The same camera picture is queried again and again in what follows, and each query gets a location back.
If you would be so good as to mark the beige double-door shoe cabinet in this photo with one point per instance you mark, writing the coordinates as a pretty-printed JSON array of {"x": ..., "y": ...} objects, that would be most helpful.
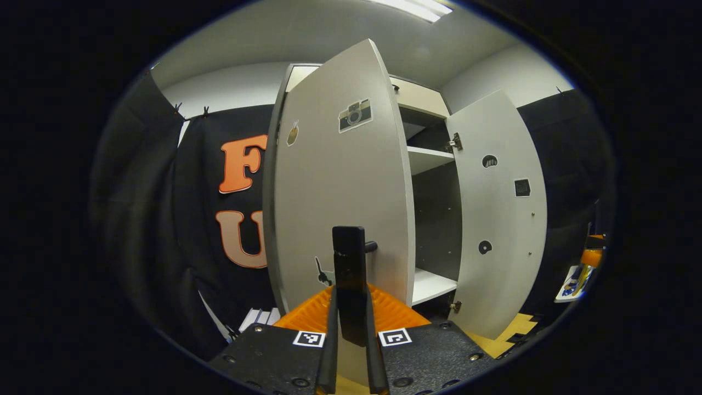
[{"x": 436, "y": 219}]

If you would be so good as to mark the black backdrop cloth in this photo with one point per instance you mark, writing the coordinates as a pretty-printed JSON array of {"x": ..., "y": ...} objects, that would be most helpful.
[{"x": 153, "y": 219}]

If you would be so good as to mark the cabinet door with camera sticker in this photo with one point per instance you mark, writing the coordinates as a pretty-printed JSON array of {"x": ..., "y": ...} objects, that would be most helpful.
[{"x": 340, "y": 181}]

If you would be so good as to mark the cabinet door with headphone sticker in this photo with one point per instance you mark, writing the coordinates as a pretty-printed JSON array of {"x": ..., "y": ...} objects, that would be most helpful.
[{"x": 499, "y": 219}]

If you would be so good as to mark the long ceiling light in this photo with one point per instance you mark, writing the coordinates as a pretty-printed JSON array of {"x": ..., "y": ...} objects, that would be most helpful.
[{"x": 417, "y": 8}]

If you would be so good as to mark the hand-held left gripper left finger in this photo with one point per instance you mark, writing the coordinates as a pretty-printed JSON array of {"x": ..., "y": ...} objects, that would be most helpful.
[{"x": 274, "y": 356}]

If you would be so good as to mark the white printed sheet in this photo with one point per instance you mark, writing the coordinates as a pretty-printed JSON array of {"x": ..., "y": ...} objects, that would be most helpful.
[{"x": 570, "y": 285}]

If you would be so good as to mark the white cabinet shelf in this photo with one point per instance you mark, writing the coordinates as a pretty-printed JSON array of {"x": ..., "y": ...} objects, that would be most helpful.
[
  {"x": 430, "y": 284},
  {"x": 428, "y": 158}
]

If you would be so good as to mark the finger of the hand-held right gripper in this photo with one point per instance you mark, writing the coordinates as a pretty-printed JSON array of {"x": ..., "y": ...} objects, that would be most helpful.
[{"x": 592, "y": 258}]

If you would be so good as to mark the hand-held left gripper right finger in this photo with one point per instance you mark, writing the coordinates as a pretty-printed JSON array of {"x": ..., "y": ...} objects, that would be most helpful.
[{"x": 433, "y": 356}]

